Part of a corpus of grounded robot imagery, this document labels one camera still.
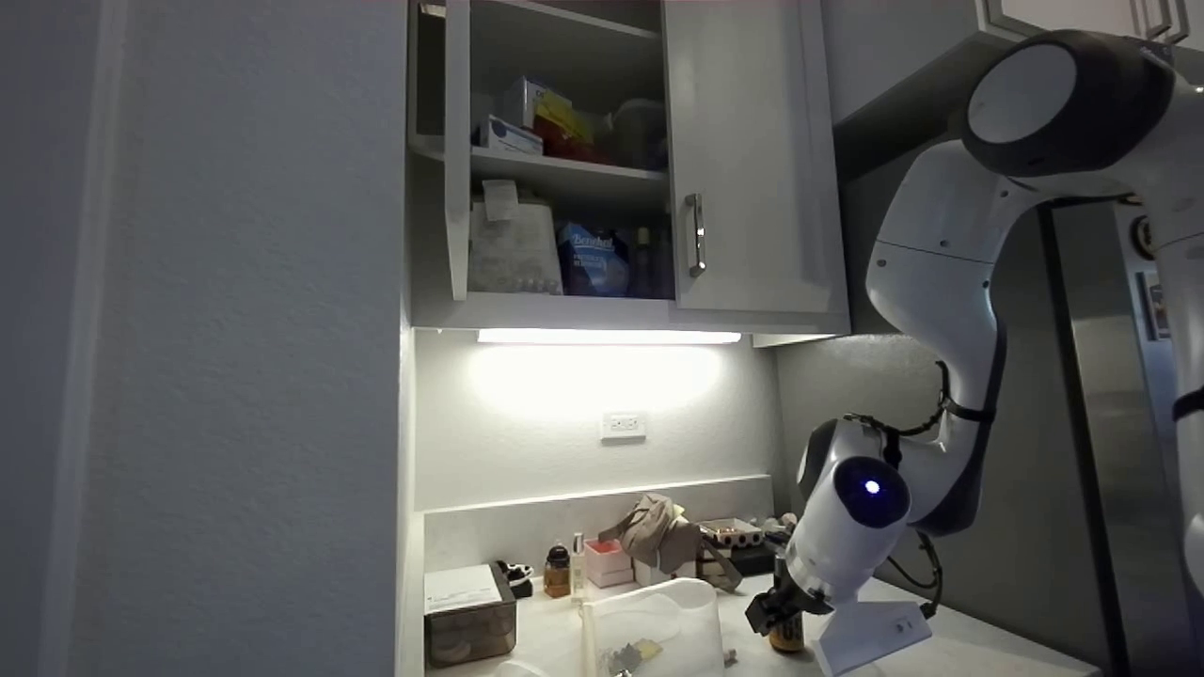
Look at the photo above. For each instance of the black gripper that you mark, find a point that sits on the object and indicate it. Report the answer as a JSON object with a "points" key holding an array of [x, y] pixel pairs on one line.
{"points": [[787, 600]]}

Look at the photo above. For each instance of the white cabinet door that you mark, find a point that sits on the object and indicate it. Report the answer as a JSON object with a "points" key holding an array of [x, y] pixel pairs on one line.
{"points": [[458, 153], [753, 126]]}

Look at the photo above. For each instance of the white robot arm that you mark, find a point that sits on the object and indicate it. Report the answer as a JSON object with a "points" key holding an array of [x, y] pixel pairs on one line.
{"points": [[944, 250]]}

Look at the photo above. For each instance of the small amber bottle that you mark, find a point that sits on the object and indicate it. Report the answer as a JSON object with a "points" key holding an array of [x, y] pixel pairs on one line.
{"points": [[557, 575]]}

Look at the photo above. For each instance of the under-cabinet light strip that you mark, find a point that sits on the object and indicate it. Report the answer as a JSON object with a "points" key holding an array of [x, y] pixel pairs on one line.
{"points": [[609, 336]]}

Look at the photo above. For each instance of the white kitchen cabinet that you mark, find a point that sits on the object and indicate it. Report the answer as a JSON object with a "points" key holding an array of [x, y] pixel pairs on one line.
{"points": [[565, 310]]}

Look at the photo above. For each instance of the small white carton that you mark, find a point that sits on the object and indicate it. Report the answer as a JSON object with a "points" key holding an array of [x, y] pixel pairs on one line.
{"points": [[609, 566]]}

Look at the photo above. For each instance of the small black object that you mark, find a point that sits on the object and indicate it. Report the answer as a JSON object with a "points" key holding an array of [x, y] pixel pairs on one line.
{"points": [[512, 580]]}

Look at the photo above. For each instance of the stainless steel refrigerator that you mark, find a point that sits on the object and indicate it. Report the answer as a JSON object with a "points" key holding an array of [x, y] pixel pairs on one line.
{"points": [[1067, 503]]}

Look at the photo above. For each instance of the brown wooden box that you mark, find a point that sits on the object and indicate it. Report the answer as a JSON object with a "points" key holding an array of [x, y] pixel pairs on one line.
{"points": [[470, 613]]}

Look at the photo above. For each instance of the blue bag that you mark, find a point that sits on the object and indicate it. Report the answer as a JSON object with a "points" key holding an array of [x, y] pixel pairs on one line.
{"points": [[592, 262]]}

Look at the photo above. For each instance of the red yellow box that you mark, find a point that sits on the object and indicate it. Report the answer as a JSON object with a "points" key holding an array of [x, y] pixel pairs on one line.
{"points": [[561, 118]]}

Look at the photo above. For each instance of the white box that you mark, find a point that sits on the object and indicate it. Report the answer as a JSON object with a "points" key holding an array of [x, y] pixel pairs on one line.
{"points": [[511, 138]]}

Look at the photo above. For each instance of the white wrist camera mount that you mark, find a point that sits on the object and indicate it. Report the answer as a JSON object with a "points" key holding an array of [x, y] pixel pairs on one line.
{"points": [[872, 635]]}

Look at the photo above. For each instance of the white wall outlet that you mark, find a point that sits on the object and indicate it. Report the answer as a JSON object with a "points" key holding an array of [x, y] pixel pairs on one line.
{"points": [[623, 428]]}

